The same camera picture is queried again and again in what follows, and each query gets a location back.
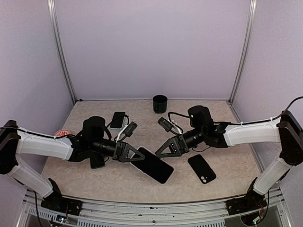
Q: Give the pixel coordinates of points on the left aluminium frame post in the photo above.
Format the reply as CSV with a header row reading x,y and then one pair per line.
x,y
60,51

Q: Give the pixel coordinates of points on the black phone dark edge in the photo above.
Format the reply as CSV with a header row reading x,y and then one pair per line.
x,y
155,166

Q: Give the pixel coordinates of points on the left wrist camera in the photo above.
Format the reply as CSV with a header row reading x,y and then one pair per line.
x,y
128,131

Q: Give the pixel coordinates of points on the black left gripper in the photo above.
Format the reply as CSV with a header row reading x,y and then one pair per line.
x,y
121,154

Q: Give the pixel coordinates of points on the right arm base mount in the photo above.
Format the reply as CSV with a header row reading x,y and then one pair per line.
x,y
244,204

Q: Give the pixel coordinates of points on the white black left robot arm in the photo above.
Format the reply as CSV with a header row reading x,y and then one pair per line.
x,y
93,142

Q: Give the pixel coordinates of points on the light blue phone case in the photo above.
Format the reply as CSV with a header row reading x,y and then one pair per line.
x,y
116,128

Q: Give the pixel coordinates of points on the dark green cup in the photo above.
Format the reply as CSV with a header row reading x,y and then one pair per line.
x,y
159,104

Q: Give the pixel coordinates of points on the black phone case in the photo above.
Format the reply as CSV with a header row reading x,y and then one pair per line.
x,y
202,169

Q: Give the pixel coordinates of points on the black phone green edge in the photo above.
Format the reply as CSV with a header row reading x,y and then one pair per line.
x,y
97,163

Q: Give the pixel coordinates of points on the aluminium frame post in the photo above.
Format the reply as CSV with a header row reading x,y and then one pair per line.
x,y
60,51
245,50

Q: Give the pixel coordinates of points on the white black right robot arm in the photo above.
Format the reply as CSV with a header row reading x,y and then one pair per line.
x,y
283,129

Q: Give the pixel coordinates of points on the black phone white back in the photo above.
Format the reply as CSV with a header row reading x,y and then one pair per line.
x,y
118,119

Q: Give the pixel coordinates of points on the red white patterned bowl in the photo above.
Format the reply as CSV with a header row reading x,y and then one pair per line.
x,y
62,132

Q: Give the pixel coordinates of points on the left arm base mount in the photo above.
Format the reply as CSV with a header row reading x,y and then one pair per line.
x,y
62,204

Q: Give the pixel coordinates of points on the lavender phone case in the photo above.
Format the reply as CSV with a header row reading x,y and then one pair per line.
x,y
137,168

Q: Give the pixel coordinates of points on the right aluminium frame post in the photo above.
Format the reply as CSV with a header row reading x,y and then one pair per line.
x,y
245,50

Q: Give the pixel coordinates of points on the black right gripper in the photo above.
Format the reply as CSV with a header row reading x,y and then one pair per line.
x,y
177,145

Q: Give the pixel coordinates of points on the front aluminium rail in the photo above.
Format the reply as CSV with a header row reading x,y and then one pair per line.
x,y
97,213

